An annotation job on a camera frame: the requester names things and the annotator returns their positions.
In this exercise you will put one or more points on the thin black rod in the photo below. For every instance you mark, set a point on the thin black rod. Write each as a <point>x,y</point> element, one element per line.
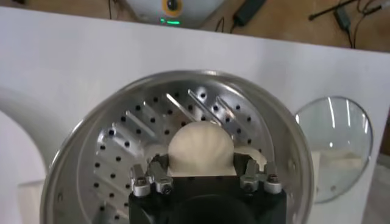
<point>330,9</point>

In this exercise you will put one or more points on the round glass pot lid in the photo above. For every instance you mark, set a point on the round glass pot lid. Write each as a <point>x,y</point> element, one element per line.
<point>335,131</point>

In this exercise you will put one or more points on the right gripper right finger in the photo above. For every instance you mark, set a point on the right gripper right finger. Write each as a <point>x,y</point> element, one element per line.
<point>250,182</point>

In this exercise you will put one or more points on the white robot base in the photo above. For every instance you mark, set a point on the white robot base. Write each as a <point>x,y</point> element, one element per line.
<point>146,9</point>

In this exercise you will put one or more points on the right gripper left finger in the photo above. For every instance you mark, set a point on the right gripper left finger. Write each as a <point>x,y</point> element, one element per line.
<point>164,184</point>

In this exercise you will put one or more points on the white electric cooker base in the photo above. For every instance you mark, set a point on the white electric cooker base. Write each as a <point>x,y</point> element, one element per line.
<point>30,198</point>

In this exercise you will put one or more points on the stainless steel steamer basket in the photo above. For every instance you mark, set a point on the stainless steel steamer basket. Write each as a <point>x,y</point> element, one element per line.
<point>122,100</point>

